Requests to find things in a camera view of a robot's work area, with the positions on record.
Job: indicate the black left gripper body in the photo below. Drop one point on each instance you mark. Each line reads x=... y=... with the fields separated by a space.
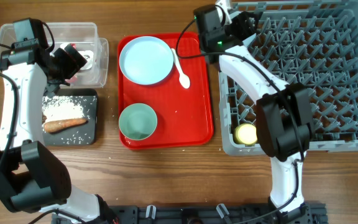
x=66 y=66

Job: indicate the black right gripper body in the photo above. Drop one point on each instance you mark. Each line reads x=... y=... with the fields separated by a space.
x=240 y=29

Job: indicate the red snack wrapper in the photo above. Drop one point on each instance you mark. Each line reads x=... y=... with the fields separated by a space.
x=71 y=79

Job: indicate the white wrapper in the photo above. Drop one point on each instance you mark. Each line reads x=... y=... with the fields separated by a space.
x=88 y=55

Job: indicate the white rice pile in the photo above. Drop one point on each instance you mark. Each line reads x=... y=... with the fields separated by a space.
x=61 y=107

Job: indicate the brown food scrap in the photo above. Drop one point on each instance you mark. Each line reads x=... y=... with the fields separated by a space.
x=43 y=118

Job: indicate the orange carrot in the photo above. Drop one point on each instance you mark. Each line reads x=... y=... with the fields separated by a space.
x=59 y=125

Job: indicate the white plastic spoon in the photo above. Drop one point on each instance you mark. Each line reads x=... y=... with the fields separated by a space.
x=183 y=78

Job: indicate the mint green bowl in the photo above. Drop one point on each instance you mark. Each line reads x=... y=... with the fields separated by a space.
x=138 y=121

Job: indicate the yellow plastic cup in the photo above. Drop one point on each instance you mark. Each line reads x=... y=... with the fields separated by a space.
x=245 y=134

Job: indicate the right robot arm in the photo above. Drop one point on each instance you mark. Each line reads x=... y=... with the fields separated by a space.
x=284 y=121

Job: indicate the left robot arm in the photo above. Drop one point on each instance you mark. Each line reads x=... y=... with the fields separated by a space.
x=32 y=179

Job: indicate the black waste tray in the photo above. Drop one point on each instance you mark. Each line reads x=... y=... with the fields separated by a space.
x=73 y=130

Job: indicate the grey dishwasher rack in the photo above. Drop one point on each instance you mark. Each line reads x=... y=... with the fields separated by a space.
x=314 y=43

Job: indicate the clear plastic bin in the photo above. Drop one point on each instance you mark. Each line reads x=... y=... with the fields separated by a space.
x=85 y=37

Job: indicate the light blue plate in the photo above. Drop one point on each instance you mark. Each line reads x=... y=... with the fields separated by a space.
x=146 y=60

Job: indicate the red plastic tray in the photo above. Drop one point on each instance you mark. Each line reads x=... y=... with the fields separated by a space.
x=184 y=116

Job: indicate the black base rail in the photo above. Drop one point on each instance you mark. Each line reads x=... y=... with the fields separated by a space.
x=309 y=213

